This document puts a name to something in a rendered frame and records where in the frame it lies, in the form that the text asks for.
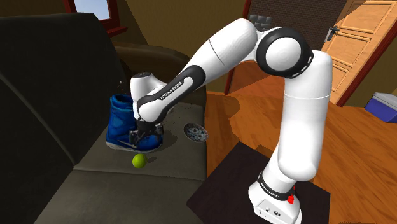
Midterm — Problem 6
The green ball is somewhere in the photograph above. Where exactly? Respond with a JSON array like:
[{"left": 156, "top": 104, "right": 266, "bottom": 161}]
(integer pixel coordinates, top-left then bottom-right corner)
[{"left": 132, "top": 153, "right": 148, "bottom": 169}]

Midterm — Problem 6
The blue box with white lid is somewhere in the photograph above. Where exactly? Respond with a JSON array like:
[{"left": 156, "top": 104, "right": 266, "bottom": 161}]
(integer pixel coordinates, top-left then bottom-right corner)
[{"left": 364, "top": 92, "right": 397, "bottom": 124}]

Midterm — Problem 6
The dark robot stand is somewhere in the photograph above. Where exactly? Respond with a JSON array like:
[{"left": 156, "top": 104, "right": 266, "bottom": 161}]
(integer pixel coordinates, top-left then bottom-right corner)
[{"left": 186, "top": 141, "right": 331, "bottom": 224}]

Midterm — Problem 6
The wooden door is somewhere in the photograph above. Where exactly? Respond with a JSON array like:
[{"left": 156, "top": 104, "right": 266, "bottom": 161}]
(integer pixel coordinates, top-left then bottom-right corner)
[{"left": 320, "top": 0, "right": 397, "bottom": 105}]

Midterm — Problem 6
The blue boot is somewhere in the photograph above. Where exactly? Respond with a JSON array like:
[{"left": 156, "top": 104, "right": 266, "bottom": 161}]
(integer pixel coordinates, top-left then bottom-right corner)
[{"left": 105, "top": 94, "right": 164, "bottom": 154}]

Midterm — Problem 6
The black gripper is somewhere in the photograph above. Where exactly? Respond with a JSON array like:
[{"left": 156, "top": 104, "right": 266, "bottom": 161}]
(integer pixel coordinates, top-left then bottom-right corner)
[{"left": 129, "top": 120, "right": 165, "bottom": 147}]

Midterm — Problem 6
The dark grey sofa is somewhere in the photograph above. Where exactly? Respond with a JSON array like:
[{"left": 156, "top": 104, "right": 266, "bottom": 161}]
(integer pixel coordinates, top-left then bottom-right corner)
[{"left": 0, "top": 13, "right": 208, "bottom": 224}]

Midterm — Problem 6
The patterned round plate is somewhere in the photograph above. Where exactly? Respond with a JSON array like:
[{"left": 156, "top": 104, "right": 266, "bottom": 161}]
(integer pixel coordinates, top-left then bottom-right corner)
[{"left": 183, "top": 123, "right": 209, "bottom": 143}]

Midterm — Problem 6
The red framed window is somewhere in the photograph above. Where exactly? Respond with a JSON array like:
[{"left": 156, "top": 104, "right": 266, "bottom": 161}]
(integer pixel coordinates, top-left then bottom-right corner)
[{"left": 62, "top": 0, "right": 129, "bottom": 38}]

